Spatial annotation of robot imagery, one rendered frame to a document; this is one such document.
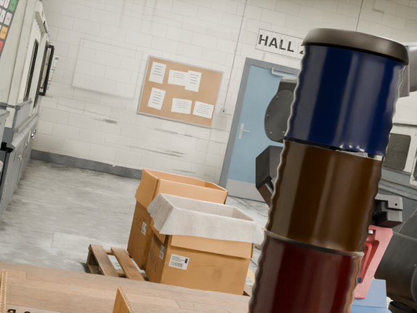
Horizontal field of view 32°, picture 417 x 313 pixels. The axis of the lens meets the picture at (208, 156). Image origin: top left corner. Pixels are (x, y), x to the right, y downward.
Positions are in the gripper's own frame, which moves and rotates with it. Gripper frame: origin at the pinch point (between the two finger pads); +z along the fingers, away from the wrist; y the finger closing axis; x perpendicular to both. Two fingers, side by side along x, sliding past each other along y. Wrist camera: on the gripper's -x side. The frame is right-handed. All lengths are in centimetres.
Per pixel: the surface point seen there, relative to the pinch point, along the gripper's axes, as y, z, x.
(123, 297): -1.4, 2.2, -24.2
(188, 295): -33.2, -4.0, -9.2
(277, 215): 45, 7, -27
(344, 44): 49, 1, -26
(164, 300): -29.3, -2.4, -13.7
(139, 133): -963, -411, 154
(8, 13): -61, -60, -40
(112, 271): -361, -72, 31
